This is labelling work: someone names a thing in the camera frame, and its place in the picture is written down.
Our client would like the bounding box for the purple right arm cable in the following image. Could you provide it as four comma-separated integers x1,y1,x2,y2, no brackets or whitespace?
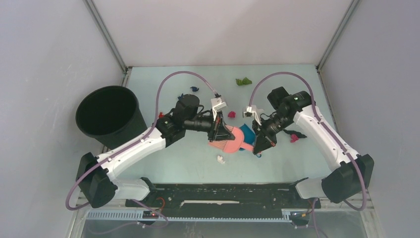
249,71,368,238

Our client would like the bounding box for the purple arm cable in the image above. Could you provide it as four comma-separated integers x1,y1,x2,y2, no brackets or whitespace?
249,71,368,238
65,70,220,229

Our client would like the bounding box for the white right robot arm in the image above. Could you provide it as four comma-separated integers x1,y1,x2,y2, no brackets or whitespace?
243,87,374,207

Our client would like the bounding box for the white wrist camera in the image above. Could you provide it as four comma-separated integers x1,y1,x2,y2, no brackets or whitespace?
242,105,264,125
210,94,227,121

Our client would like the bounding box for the white paper scrap lower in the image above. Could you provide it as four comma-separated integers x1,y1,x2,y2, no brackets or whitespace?
217,155,225,164

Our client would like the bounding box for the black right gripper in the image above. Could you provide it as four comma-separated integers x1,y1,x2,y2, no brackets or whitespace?
252,112,295,153

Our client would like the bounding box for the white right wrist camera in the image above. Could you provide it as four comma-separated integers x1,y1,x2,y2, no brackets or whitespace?
242,105,264,125

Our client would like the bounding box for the blue dustpan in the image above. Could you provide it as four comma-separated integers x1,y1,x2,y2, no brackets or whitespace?
239,124,256,146

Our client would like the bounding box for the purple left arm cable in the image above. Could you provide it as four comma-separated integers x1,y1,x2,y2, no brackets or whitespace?
65,70,220,229

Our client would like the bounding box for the black paper scrap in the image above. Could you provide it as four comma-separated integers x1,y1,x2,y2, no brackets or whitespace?
283,129,307,139

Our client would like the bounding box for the green paper scrap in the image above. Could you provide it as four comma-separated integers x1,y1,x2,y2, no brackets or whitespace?
235,77,253,86

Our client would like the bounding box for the small dark blue scrap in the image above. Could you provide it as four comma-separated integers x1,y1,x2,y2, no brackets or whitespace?
190,86,199,92

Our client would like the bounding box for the pink paper scrap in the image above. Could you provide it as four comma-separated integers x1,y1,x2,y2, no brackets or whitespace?
290,134,299,143
228,111,236,119

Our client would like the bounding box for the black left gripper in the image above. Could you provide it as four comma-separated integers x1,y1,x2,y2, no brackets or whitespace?
184,108,235,143

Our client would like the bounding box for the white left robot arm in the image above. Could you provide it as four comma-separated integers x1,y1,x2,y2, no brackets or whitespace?
76,94,235,208

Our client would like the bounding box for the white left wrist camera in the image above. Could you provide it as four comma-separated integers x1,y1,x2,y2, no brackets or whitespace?
210,94,227,121

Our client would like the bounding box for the pink hand brush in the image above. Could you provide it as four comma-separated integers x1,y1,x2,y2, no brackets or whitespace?
208,126,254,153

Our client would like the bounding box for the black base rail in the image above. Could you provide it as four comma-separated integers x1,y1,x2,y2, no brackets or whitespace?
141,183,321,219

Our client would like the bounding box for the black plastic bin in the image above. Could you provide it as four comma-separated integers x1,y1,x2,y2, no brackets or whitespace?
75,86,148,149

